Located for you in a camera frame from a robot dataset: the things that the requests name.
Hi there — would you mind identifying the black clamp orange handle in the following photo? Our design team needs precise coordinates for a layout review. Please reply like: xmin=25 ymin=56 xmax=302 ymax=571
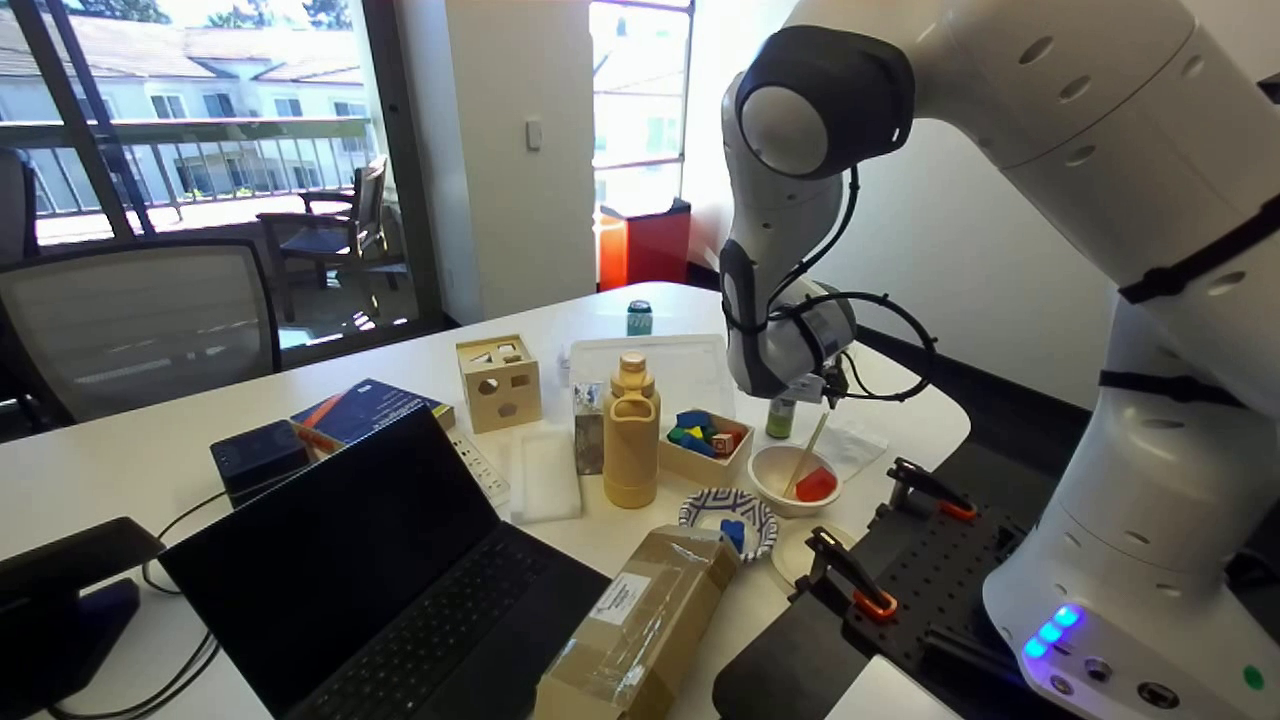
xmin=800 ymin=522 xmax=902 ymax=625
xmin=882 ymin=455 xmax=983 ymax=527

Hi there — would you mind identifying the red orange cabinet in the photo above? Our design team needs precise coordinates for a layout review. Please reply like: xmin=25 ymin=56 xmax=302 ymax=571
xmin=595 ymin=197 xmax=697 ymax=295

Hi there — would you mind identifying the white round bowl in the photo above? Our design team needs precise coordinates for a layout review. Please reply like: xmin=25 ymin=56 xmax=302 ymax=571
xmin=744 ymin=439 xmax=847 ymax=520

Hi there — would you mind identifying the clear flat plastic tray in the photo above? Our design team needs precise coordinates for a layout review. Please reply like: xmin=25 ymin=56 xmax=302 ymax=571
xmin=500 ymin=420 xmax=588 ymax=527

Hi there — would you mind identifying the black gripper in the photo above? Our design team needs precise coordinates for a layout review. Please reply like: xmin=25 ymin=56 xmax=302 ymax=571
xmin=774 ymin=300 xmax=860 ymax=420

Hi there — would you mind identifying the blue white patterned plate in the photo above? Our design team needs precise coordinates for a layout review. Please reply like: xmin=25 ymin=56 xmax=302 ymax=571
xmin=680 ymin=485 xmax=783 ymax=563

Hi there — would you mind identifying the balcony railing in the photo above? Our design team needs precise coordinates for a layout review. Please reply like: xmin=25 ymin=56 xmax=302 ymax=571
xmin=0 ymin=117 xmax=390 ymax=229

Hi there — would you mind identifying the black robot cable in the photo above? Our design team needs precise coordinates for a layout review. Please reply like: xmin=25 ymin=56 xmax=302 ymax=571
xmin=725 ymin=164 xmax=941 ymax=407

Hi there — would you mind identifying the black flat box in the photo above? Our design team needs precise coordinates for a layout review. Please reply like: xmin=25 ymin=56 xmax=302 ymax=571
xmin=206 ymin=414 xmax=314 ymax=506

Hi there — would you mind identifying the wooden shape sorter cube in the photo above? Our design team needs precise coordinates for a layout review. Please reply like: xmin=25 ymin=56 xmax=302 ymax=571
xmin=451 ymin=330 xmax=549 ymax=434

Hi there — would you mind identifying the black laptop cable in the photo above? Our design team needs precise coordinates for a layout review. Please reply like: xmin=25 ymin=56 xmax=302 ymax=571
xmin=134 ymin=485 xmax=234 ymax=600

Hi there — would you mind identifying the brown patio chair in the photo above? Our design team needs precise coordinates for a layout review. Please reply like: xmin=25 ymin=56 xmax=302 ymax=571
xmin=254 ymin=157 xmax=410 ymax=334

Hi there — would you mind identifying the small clear glass jar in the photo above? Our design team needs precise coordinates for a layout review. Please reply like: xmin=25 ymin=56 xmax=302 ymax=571
xmin=572 ymin=383 xmax=606 ymax=479

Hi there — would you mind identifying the grey mesh office chair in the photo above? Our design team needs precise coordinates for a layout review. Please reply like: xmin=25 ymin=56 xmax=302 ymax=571
xmin=0 ymin=235 xmax=284 ymax=433

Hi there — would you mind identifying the black laptop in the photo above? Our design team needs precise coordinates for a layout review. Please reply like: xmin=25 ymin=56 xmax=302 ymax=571
xmin=154 ymin=402 xmax=616 ymax=720

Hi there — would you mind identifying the tan yellow water bottle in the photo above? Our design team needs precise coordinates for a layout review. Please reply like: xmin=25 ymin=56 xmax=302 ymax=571
xmin=600 ymin=351 xmax=664 ymax=510

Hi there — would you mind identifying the light wooden chopstick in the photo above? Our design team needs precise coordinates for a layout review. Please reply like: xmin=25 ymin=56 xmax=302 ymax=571
xmin=783 ymin=402 xmax=831 ymax=498

